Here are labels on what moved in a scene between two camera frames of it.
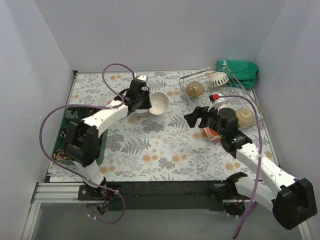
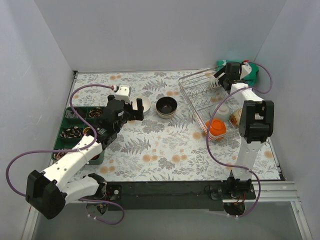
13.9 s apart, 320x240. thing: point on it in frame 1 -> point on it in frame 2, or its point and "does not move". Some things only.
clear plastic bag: x=69 y=115 does not move
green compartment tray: x=76 y=114 does not move
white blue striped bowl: x=218 y=79 does not move
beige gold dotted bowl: x=194 y=89 -> x=166 y=107
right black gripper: x=203 y=119 -> x=223 y=78
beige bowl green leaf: x=159 y=102 -> x=166 y=112
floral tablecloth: x=166 y=147 does not move
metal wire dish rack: x=199 y=85 does not move
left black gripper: x=142 y=97 -> x=131 y=114
